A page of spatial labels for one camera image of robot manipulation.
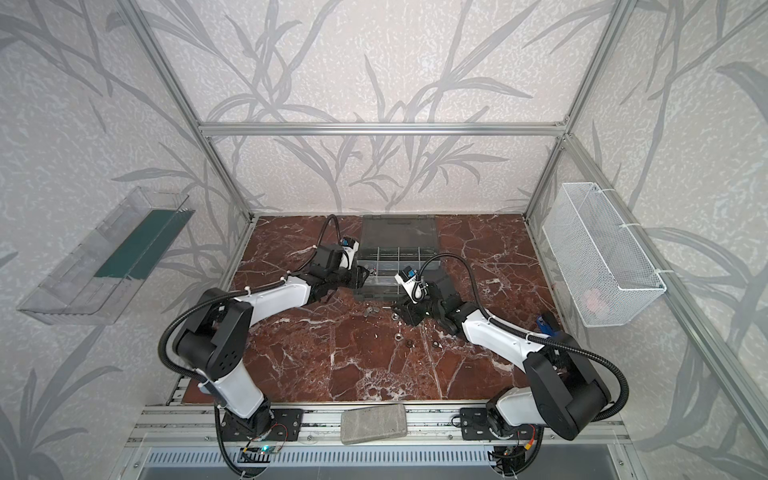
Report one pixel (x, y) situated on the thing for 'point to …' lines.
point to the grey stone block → (373, 423)
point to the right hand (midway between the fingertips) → (400, 292)
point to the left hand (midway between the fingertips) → (367, 262)
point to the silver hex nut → (398, 337)
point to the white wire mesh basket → (605, 270)
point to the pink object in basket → (593, 300)
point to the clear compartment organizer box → (389, 244)
